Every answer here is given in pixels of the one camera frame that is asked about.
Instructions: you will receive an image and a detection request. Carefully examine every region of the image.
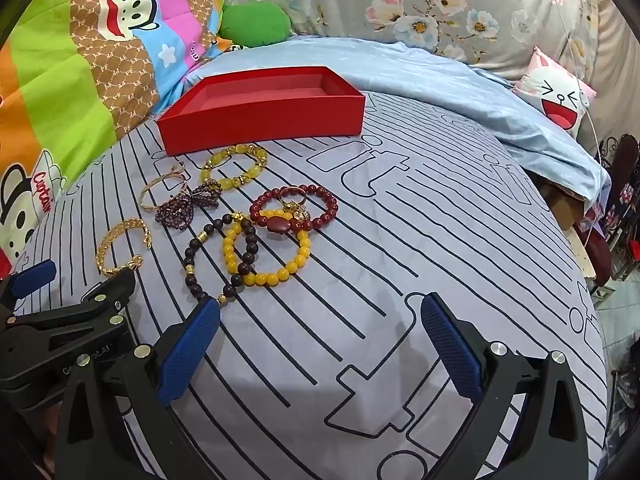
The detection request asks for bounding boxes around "gold chain cuff bracelet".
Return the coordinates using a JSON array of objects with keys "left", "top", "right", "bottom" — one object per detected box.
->
[{"left": 96, "top": 218, "right": 152, "bottom": 277}]

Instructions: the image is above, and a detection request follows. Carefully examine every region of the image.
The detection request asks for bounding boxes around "light blue blanket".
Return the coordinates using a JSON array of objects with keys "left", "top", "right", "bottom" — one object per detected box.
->
[{"left": 185, "top": 35, "right": 613, "bottom": 211}]

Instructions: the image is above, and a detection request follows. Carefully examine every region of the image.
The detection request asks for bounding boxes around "grey striped bedsheet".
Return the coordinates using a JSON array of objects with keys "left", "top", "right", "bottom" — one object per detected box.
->
[{"left": 10, "top": 90, "right": 608, "bottom": 480}]

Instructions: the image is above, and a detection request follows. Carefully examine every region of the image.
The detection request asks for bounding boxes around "pink cat face pillow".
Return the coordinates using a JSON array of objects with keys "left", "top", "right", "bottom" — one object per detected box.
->
[{"left": 512, "top": 45, "right": 598, "bottom": 136}]

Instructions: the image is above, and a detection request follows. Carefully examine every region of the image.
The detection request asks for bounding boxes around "green plush cushion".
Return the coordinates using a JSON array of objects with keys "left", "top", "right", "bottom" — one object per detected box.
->
[{"left": 218, "top": 2, "right": 292, "bottom": 46}]

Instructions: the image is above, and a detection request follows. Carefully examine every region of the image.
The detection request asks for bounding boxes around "brown cardboard box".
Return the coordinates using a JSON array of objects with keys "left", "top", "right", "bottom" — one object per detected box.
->
[{"left": 540, "top": 180, "right": 586, "bottom": 231}]

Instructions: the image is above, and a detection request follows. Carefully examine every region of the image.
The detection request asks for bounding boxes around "dark brown bead bracelet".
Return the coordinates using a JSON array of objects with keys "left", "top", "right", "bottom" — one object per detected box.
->
[{"left": 182, "top": 212, "right": 261, "bottom": 307}]

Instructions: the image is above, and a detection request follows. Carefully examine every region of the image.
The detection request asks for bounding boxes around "purple bead bow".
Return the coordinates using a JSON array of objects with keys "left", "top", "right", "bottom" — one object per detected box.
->
[{"left": 155, "top": 182, "right": 223, "bottom": 233}]

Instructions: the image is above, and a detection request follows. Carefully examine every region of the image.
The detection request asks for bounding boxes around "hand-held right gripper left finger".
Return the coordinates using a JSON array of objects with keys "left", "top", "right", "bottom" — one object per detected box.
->
[{"left": 52, "top": 296, "right": 223, "bottom": 480}]

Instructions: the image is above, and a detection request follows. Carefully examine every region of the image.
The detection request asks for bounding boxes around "beige cloth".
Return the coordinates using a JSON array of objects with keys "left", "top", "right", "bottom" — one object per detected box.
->
[{"left": 590, "top": 0, "right": 640, "bottom": 146}]

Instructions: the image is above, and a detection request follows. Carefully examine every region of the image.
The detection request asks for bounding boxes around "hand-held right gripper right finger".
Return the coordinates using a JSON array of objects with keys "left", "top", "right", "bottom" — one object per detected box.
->
[{"left": 420, "top": 292, "right": 608, "bottom": 480}]

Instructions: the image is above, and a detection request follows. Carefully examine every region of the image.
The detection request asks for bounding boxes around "red cardboard box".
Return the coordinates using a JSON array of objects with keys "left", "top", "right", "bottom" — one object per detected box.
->
[{"left": 156, "top": 66, "right": 366, "bottom": 157}]

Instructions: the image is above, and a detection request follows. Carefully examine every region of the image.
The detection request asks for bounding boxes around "thin gold bangle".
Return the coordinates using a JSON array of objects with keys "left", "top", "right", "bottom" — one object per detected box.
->
[{"left": 139, "top": 162, "right": 191, "bottom": 212}]

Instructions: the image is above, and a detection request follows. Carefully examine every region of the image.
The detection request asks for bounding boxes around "dark metal chair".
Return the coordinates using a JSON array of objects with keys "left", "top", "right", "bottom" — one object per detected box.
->
[{"left": 607, "top": 135, "right": 640, "bottom": 201}]

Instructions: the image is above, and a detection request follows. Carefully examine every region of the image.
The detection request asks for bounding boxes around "translucent yellow bead bracelet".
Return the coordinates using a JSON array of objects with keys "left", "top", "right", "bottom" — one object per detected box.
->
[{"left": 199, "top": 144, "right": 269, "bottom": 189}]

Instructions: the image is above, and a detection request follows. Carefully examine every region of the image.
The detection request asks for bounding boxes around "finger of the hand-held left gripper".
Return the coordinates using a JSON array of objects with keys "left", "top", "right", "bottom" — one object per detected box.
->
[
  {"left": 0, "top": 259, "right": 57, "bottom": 321},
  {"left": 10, "top": 267, "right": 138, "bottom": 342}
]

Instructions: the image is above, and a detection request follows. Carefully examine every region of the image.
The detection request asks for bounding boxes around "colourful cartoon quilt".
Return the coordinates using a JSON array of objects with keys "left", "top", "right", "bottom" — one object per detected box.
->
[{"left": 0, "top": 0, "right": 236, "bottom": 281}]

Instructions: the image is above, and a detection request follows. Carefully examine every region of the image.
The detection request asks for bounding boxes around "dark red bead bracelet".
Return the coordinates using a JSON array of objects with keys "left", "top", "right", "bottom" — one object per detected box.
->
[{"left": 248, "top": 184, "right": 339, "bottom": 235}]

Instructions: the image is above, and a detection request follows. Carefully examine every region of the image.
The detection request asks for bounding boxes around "opaque yellow bead bracelet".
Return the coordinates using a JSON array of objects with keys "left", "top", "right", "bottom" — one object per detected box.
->
[{"left": 222, "top": 220, "right": 313, "bottom": 288}]

